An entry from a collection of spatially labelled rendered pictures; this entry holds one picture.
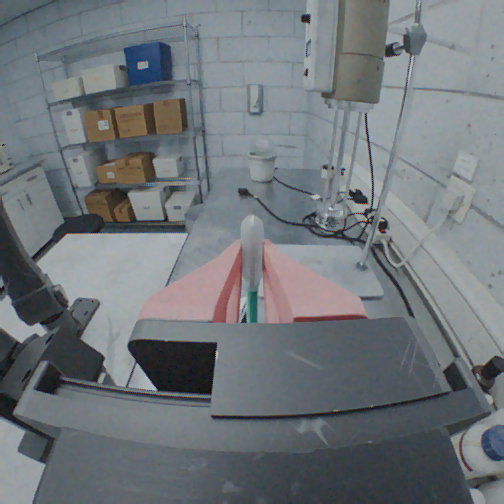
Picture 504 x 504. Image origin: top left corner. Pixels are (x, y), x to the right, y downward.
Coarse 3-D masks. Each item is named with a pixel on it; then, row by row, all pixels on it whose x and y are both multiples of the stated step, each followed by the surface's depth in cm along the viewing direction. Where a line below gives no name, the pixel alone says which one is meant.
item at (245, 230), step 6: (252, 216) 11; (246, 222) 11; (252, 222) 11; (246, 228) 11; (252, 228) 11; (246, 234) 11; (252, 234) 11; (246, 240) 11; (252, 240) 11; (246, 246) 11; (252, 246) 11; (246, 252) 12; (252, 252) 11; (246, 258) 12; (252, 258) 12; (246, 264) 12; (252, 264) 12; (246, 270) 12; (252, 270) 12; (246, 276) 13; (252, 276) 12; (246, 282) 13; (252, 282) 13
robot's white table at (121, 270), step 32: (64, 256) 64; (96, 256) 64; (128, 256) 64; (160, 256) 64; (64, 288) 53; (96, 288) 54; (128, 288) 54; (160, 288) 54; (0, 320) 43; (96, 320) 46; (128, 320) 46; (128, 352) 40; (0, 448) 23; (0, 480) 19; (32, 480) 20
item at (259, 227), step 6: (258, 222) 11; (258, 228) 11; (258, 234) 11; (258, 240) 11; (258, 246) 11; (258, 252) 12; (258, 258) 12; (258, 264) 12; (258, 270) 12; (258, 276) 13; (258, 282) 13
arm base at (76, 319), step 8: (72, 304) 48; (80, 304) 48; (88, 304) 48; (96, 304) 48; (64, 312) 39; (72, 312) 47; (80, 312) 46; (88, 312) 46; (48, 320) 36; (56, 320) 37; (64, 320) 38; (72, 320) 41; (80, 320) 44; (88, 320) 45; (48, 328) 36; (72, 328) 40; (80, 328) 42; (80, 336) 42
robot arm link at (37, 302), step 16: (0, 208) 26; (0, 224) 26; (0, 240) 26; (16, 240) 29; (0, 256) 27; (16, 256) 28; (0, 272) 27; (16, 272) 29; (32, 272) 31; (16, 288) 29; (32, 288) 31; (48, 288) 33; (16, 304) 29; (32, 304) 31; (48, 304) 33; (32, 320) 32
